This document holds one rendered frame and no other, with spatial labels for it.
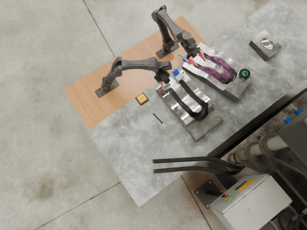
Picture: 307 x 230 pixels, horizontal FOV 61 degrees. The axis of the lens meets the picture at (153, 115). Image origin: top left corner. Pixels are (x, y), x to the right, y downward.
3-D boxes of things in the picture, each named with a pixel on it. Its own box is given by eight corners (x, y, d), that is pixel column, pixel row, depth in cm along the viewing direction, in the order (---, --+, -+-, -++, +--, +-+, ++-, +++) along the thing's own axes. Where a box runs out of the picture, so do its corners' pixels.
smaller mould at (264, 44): (248, 44, 216) (251, 39, 209) (262, 34, 218) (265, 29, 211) (265, 61, 211) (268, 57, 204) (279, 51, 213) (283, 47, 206)
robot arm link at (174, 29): (187, 32, 173) (161, 0, 180) (176, 39, 172) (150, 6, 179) (185, 41, 185) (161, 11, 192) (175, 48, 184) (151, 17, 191)
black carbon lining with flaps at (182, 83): (166, 91, 202) (166, 86, 193) (182, 79, 204) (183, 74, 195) (194, 125, 194) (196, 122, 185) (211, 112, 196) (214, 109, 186)
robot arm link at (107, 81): (108, 81, 206) (123, 63, 178) (108, 88, 204) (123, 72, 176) (101, 80, 203) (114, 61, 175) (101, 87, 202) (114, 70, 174)
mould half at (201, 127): (156, 92, 209) (155, 86, 196) (181, 74, 212) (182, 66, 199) (195, 141, 198) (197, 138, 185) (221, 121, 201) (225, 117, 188)
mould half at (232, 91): (182, 68, 213) (182, 62, 203) (199, 45, 218) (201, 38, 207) (234, 102, 204) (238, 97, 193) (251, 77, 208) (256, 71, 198)
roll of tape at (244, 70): (236, 76, 198) (237, 75, 194) (241, 68, 199) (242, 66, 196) (245, 81, 196) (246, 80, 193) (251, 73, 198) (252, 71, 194)
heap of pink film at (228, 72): (197, 70, 206) (198, 65, 199) (209, 53, 209) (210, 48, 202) (224, 87, 201) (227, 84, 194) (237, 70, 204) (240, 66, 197)
